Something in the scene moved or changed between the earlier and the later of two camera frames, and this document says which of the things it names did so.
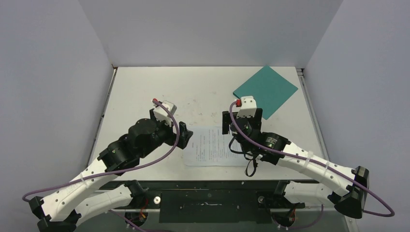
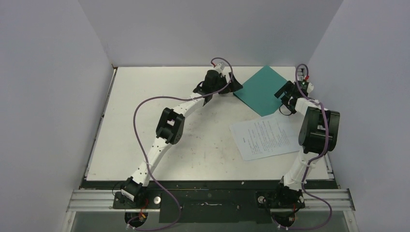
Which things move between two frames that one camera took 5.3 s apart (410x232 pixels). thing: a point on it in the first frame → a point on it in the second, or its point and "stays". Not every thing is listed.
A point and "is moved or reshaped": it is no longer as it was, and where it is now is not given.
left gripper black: [184, 135] → [233, 86]
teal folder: [270, 90] stays
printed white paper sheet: [209, 147] is moved or reshaped
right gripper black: [227, 121] → [286, 94]
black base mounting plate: [211, 201] stays
